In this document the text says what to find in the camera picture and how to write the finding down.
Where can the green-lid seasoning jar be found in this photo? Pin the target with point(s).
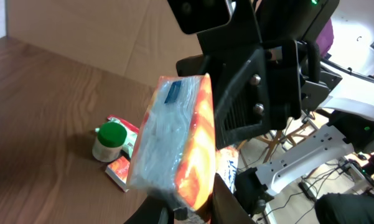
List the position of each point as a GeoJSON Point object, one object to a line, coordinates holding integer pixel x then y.
{"type": "Point", "coordinates": [109, 140]}

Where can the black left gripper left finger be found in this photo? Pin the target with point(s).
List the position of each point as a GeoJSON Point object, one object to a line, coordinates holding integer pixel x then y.
{"type": "Point", "coordinates": [152, 211]}

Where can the mint green wipes pack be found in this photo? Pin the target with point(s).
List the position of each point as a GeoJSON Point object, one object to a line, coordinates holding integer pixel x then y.
{"type": "Point", "coordinates": [129, 143]}

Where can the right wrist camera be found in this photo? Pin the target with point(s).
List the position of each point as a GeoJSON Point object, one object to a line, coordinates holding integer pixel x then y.
{"type": "Point", "coordinates": [194, 16]}

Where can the orange tissue pack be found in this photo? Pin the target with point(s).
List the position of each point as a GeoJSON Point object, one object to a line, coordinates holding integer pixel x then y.
{"type": "Point", "coordinates": [118, 172]}
{"type": "Point", "coordinates": [174, 155]}

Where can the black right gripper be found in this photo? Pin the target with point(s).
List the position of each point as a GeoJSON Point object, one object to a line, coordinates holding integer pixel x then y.
{"type": "Point", "coordinates": [252, 95]}

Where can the red coffee stick sachet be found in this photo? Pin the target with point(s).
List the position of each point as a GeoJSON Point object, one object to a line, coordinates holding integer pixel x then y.
{"type": "Point", "coordinates": [123, 122]}

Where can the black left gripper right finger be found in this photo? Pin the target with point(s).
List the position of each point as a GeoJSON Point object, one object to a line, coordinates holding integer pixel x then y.
{"type": "Point", "coordinates": [225, 207]}

